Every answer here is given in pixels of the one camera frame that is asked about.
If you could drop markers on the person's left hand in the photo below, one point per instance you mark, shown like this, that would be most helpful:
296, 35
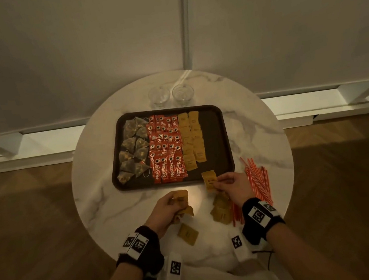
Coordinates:
163, 214

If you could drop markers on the person's right hand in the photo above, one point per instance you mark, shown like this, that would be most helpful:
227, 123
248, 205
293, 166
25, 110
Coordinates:
235, 189

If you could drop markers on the pile of orange stick packets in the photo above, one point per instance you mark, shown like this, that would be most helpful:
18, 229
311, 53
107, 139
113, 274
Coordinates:
258, 179

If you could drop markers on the pile of yellow sachets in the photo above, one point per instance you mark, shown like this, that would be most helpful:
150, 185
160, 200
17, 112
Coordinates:
221, 209

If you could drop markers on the dark brown tray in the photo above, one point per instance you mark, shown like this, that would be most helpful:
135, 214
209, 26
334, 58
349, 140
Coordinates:
216, 141

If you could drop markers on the red Nescafe sachets group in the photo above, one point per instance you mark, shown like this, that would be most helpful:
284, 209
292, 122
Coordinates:
165, 147

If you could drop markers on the neat columns of sugar packets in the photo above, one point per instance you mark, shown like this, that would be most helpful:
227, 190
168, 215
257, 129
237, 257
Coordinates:
192, 137

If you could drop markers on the neat cluster of tea bags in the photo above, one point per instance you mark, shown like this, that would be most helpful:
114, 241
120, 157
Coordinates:
129, 131

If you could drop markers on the person's right forearm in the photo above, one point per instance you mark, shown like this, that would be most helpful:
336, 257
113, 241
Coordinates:
306, 261

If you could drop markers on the black left wristband with markers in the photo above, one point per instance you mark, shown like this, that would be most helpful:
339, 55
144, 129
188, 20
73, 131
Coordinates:
152, 256

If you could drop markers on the black wristband with markers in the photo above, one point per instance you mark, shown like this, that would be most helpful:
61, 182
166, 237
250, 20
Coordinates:
251, 230
152, 256

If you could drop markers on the black right wristband with markers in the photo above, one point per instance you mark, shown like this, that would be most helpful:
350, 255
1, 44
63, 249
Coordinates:
251, 230

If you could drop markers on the clear glass cup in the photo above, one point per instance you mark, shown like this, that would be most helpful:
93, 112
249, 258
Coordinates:
159, 96
183, 94

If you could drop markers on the round white marble table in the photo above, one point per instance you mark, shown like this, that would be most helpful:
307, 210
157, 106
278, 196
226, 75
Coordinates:
37, 146

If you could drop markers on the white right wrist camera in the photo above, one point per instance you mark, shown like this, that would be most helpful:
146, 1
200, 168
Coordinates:
239, 244

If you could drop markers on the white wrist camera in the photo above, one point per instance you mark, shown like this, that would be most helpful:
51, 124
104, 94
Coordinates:
239, 244
173, 270

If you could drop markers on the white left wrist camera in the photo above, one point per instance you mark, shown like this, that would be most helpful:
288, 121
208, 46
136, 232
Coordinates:
173, 270

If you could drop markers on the perforated metal wall rail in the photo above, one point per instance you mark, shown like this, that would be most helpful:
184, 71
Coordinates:
185, 20

